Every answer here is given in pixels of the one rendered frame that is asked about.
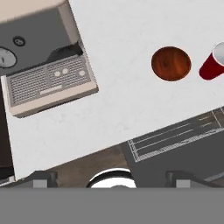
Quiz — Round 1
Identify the grey dishwasher rack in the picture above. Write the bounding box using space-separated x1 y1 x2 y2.
128 106 224 163

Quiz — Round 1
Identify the beige and grey coffee machine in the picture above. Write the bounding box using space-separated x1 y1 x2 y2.
0 0 100 119

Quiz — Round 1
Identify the grey dishwasher door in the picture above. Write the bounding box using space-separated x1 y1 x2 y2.
120 128 224 188

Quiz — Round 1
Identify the round white and black object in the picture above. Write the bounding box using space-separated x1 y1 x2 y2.
85 168 137 189

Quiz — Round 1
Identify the red cup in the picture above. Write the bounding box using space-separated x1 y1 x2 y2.
199 41 224 81

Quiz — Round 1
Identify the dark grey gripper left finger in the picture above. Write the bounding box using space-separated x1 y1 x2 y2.
17 170 59 189

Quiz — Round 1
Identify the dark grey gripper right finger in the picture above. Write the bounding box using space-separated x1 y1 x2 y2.
164 170 217 189

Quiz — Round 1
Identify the brown wooden bowl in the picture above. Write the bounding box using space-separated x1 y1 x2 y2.
150 45 193 82

